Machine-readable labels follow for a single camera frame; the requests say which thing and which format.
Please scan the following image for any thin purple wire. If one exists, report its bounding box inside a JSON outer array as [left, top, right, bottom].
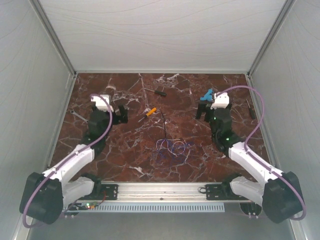
[[155, 137, 196, 161]]

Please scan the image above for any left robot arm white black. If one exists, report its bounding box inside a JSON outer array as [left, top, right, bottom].
[[19, 105, 128, 225]]

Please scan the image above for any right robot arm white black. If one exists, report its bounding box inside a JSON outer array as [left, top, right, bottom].
[[195, 101, 306, 224]]

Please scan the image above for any blue plastic connector piece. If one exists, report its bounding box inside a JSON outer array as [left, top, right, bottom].
[[199, 88, 214, 102]]

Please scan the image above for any small grey wrench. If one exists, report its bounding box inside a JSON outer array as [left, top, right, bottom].
[[70, 110, 88, 123]]

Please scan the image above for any dark screwdriver right edge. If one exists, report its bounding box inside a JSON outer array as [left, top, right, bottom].
[[246, 99, 256, 120]]

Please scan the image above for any small black screwdriver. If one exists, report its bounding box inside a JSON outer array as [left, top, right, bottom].
[[144, 88, 167, 97]]

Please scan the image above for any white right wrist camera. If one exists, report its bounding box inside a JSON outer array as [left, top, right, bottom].
[[210, 92, 230, 110]]

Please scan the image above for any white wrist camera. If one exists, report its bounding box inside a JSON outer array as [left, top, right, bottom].
[[90, 94, 113, 112], [210, 92, 230, 110]]

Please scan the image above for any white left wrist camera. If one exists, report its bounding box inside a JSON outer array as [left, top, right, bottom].
[[90, 94, 113, 112]]

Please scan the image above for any orange handled screwdriver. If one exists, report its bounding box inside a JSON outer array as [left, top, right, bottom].
[[138, 107, 157, 122]]

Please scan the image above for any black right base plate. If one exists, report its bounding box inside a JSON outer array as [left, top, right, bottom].
[[204, 183, 242, 201]]

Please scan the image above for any aluminium front rail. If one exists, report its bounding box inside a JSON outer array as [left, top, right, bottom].
[[62, 181, 298, 204]]

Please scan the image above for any grey slotted cable duct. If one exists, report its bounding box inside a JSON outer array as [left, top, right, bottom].
[[71, 202, 225, 213]]

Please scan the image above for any aluminium corner post left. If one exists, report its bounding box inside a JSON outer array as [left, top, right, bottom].
[[29, 0, 77, 76]]

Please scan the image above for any aluminium corner post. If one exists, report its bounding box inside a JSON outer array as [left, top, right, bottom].
[[247, 0, 295, 76], [29, 0, 77, 76]]

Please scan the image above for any aluminium corner post right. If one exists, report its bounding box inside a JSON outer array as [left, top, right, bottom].
[[247, 0, 295, 76]]

